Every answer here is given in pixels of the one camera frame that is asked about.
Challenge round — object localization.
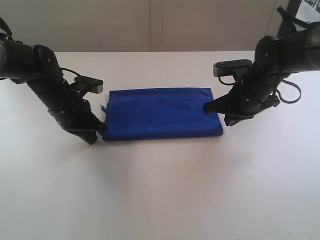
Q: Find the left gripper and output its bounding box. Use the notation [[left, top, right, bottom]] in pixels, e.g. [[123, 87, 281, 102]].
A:
[[27, 77, 108, 145]]

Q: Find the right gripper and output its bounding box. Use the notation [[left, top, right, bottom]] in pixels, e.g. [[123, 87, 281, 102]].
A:
[[203, 72, 283, 127]]

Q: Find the blue towel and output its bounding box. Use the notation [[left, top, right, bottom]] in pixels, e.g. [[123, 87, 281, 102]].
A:
[[101, 87, 224, 142]]

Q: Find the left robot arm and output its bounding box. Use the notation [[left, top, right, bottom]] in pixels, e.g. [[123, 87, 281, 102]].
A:
[[0, 39, 108, 145]]

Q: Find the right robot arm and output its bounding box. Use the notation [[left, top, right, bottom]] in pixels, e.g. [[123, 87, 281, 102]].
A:
[[203, 25, 320, 126]]

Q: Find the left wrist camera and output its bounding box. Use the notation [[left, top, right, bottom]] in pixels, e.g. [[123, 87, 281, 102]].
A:
[[70, 76, 103, 95]]

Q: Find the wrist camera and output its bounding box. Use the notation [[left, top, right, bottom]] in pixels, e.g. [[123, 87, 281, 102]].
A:
[[213, 59, 253, 77], [70, 76, 103, 95]]

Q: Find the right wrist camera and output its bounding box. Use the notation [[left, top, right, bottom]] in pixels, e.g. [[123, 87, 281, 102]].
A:
[[213, 59, 253, 77]]

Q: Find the black window frame post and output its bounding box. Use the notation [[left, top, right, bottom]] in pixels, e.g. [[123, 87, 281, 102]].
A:
[[277, 0, 302, 37]]

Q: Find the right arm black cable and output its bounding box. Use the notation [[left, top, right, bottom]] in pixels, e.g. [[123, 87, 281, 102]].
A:
[[218, 6, 320, 108]]

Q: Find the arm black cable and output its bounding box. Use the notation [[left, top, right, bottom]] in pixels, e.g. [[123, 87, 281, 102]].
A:
[[218, 6, 320, 108], [0, 16, 83, 81]]

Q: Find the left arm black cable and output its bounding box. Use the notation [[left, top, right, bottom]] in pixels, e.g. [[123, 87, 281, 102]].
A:
[[0, 16, 83, 81]]

